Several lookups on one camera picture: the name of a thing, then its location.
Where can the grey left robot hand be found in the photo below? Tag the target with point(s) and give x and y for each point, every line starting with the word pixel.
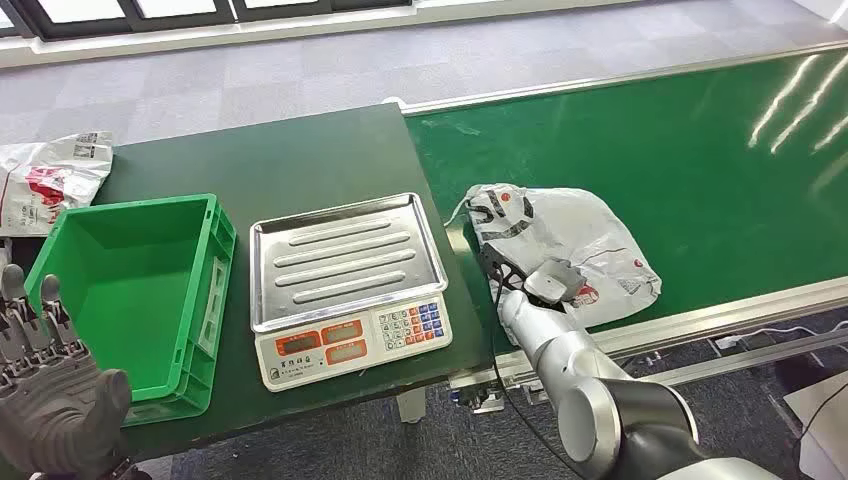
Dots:
pixel 53 411

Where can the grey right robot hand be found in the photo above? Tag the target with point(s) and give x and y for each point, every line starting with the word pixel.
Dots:
pixel 503 268

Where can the grey-white poly mailer package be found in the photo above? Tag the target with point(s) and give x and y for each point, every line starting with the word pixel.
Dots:
pixel 576 225

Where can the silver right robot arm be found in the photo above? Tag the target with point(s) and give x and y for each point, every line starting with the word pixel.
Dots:
pixel 596 397

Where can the green plastic crate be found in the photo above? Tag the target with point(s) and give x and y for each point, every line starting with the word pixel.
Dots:
pixel 132 298

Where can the electronic scale steel tray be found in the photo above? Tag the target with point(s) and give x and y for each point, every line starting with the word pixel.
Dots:
pixel 344 265

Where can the white poly mailer red print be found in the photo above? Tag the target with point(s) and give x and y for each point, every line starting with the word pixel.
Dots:
pixel 53 179

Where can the white power strip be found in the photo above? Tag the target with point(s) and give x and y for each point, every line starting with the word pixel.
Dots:
pixel 729 342

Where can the dark green table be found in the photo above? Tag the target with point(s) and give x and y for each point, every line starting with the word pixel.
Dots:
pixel 285 159

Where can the white sheet on floor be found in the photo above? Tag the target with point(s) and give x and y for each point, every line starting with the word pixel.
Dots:
pixel 828 430

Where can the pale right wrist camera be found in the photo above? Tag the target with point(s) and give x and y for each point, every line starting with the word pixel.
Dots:
pixel 553 279

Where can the dark window frame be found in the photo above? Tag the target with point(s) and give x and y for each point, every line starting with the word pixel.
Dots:
pixel 132 23

